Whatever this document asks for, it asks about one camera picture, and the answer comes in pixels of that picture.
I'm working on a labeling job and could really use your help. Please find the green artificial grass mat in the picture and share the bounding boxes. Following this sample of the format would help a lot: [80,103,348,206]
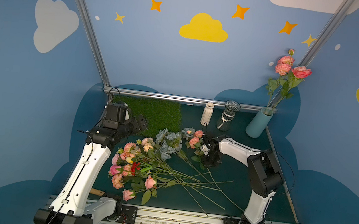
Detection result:
[114,95,182,138]

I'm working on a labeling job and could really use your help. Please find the teal cylinder vase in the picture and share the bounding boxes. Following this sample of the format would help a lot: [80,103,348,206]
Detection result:
[245,108,273,138]

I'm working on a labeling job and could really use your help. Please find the clear glass vase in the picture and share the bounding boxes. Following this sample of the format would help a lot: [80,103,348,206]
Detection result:
[216,100,241,132]

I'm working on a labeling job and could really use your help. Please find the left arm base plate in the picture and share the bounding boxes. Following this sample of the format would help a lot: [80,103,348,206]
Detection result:
[103,205,138,224]

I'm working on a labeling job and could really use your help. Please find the white ribbed ceramic vase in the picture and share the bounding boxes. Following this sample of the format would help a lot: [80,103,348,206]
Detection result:
[200,102,215,126]

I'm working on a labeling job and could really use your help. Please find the coral pink rose stem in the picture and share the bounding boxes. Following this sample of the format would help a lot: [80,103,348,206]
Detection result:
[269,66,312,112]

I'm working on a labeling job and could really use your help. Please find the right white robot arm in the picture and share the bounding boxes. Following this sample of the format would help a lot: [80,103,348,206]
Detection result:
[199,137,284,224]

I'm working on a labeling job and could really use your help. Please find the green toy garden fork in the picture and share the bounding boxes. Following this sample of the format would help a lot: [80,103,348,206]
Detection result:
[90,188,106,197]

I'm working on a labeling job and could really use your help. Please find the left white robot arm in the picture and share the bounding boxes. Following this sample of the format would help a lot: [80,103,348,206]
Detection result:
[34,106,147,224]

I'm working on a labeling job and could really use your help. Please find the blue grey fabric flowers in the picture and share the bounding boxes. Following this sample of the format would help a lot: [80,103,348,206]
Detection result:
[155,128,196,163]

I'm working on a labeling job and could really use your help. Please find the two-bloom coral rose stem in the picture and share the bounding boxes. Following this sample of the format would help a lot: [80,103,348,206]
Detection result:
[186,130,244,212]

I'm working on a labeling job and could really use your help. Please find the pink flower bouquet pile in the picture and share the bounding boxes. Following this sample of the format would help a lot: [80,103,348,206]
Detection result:
[108,137,222,213]

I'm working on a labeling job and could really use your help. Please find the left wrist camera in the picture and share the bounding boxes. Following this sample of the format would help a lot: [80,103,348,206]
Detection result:
[112,103,132,122]

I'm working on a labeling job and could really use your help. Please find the pink rose spray stem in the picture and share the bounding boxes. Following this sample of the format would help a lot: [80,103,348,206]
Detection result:
[265,48,295,108]

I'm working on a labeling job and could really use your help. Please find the horizontal aluminium frame bar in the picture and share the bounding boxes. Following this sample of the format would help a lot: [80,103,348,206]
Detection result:
[102,85,276,115]

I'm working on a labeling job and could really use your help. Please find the red flower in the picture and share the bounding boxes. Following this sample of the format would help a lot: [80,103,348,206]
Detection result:
[131,162,141,176]

